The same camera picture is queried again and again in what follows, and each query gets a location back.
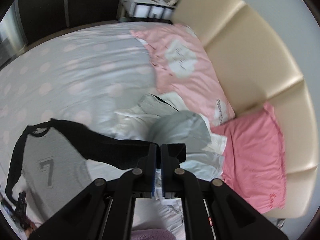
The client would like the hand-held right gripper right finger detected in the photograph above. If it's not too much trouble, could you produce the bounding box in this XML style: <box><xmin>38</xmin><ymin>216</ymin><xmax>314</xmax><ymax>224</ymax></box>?
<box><xmin>160</xmin><ymin>144</ymin><xmax>288</xmax><ymax>240</ymax></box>

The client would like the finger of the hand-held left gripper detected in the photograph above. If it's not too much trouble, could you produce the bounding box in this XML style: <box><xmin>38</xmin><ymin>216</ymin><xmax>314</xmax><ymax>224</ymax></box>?
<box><xmin>15</xmin><ymin>191</ymin><xmax>28</xmax><ymax>220</ymax></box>

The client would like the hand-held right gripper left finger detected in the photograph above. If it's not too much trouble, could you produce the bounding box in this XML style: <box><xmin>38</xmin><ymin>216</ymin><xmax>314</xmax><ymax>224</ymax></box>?
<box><xmin>29</xmin><ymin>142</ymin><xmax>159</xmax><ymax>240</ymax></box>

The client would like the grey shirt with black sleeves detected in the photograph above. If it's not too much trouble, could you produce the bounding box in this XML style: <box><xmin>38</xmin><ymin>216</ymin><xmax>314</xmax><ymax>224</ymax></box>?
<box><xmin>6</xmin><ymin>118</ymin><xmax>187</xmax><ymax>228</ymax></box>

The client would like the pile of white clothes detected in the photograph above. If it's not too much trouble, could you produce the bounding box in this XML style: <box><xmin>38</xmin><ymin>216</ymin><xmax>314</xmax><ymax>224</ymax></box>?
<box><xmin>110</xmin><ymin>92</ymin><xmax>228</xmax><ymax>230</ymax></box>

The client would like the light blue garment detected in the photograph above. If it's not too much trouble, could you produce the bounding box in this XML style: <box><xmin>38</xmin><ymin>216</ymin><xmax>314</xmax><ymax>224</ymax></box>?
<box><xmin>147</xmin><ymin>110</ymin><xmax>213</xmax><ymax>155</ymax></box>

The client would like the purple fluffy robe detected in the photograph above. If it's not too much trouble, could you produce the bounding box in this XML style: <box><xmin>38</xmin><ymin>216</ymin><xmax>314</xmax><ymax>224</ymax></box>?
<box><xmin>131</xmin><ymin>227</ymin><xmax>177</xmax><ymax>240</ymax></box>

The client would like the grey striped garment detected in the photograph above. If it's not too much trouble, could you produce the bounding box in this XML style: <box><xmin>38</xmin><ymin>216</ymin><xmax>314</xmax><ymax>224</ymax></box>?
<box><xmin>137</xmin><ymin>94</ymin><xmax>180</xmax><ymax>120</ymax></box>

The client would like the plain pink pillow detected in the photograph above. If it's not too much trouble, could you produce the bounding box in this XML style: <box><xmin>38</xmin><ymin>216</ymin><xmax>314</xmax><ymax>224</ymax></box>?
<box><xmin>211</xmin><ymin>102</ymin><xmax>287</xmax><ymax>214</ymax></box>

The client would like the pink pillow with cloud print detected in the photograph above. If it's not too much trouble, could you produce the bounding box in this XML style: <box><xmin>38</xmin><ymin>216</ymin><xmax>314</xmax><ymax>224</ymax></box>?
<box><xmin>130</xmin><ymin>24</ymin><xmax>235</xmax><ymax>128</ymax></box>

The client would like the beige padded headboard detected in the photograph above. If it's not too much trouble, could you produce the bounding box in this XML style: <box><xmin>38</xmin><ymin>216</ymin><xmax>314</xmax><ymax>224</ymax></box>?
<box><xmin>171</xmin><ymin>0</ymin><xmax>318</xmax><ymax>220</ymax></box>

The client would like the white nightstand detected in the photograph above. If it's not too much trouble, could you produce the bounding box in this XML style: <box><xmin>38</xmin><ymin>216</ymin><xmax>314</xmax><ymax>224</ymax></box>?
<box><xmin>119</xmin><ymin>0</ymin><xmax>180</xmax><ymax>24</ymax></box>

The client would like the black sliding wardrobe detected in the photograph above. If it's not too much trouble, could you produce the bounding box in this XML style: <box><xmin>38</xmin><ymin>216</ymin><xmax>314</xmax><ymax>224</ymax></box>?
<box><xmin>15</xmin><ymin>0</ymin><xmax>125</xmax><ymax>45</ymax></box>

